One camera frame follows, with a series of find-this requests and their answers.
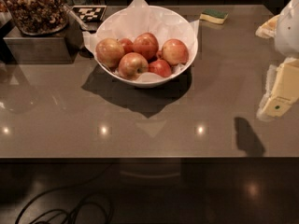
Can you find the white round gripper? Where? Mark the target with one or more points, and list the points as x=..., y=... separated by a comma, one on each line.
x=289, y=32

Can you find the red-yellow apple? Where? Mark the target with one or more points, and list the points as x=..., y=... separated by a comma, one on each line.
x=175, y=52

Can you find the front small red apple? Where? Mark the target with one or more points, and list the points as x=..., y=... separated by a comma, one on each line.
x=161, y=68

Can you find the small red apple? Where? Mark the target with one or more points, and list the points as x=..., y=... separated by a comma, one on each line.
x=161, y=68
x=127, y=45

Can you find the white bowl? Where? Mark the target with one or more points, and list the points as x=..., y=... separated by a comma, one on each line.
x=149, y=82

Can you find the top centre red apple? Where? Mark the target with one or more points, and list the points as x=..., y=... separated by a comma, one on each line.
x=147, y=45

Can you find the front centre yellow-red apple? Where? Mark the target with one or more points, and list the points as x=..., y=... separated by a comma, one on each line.
x=132, y=65

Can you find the yellow-red apple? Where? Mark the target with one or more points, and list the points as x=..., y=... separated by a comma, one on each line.
x=109, y=52
x=132, y=65

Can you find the small red apple behind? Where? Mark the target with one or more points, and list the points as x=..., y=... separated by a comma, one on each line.
x=127, y=45

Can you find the left yellow-red apple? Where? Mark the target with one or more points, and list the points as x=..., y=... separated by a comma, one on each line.
x=109, y=52

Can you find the yellow green sponge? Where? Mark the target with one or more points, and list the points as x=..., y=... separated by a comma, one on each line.
x=213, y=16

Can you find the white paper liner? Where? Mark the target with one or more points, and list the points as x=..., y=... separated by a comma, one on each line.
x=140, y=19

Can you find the black white marker card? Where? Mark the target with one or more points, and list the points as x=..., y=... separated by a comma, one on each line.
x=90, y=13

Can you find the grey metal box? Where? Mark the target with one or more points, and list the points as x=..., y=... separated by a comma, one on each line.
x=58, y=48

